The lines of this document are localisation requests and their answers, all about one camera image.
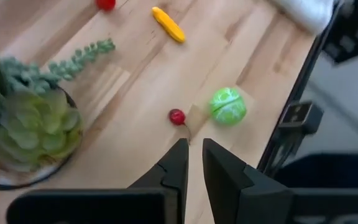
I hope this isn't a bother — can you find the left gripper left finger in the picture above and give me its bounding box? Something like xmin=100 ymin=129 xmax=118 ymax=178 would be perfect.
xmin=127 ymin=138 xmax=190 ymax=224

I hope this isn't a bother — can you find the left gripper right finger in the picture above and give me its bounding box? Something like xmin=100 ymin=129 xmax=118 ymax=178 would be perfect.
xmin=202 ymin=138 xmax=293 ymax=224

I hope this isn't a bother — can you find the dark red toy cherry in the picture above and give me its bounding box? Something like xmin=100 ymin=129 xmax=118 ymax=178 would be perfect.
xmin=168 ymin=108 xmax=193 ymax=146

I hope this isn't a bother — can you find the small red toy tomato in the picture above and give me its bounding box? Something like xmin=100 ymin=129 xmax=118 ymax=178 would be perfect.
xmin=95 ymin=0 xmax=117 ymax=12

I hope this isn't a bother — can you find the green toy cabbage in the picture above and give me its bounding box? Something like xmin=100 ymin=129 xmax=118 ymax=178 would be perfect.
xmin=209 ymin=86 xmax=247 ymax=127

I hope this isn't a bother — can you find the potted succulent plant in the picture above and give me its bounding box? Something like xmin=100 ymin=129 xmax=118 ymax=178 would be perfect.
xmin=0 ymin=35 xmax=117 ymax=191

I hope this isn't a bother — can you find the yellow toy corn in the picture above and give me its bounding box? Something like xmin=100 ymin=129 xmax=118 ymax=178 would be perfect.
xmin=151 ymin=6 xmax=186 ymax=44

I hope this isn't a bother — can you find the white plaid cloth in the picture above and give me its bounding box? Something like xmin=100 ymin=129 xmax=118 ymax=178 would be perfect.
xmin=268 ymin=0 xmax=336 ymax=35

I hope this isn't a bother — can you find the black table-level camera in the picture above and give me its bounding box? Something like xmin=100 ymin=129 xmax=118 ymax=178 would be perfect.
xmin=277 ymin=101 xmax=324 ymax=138

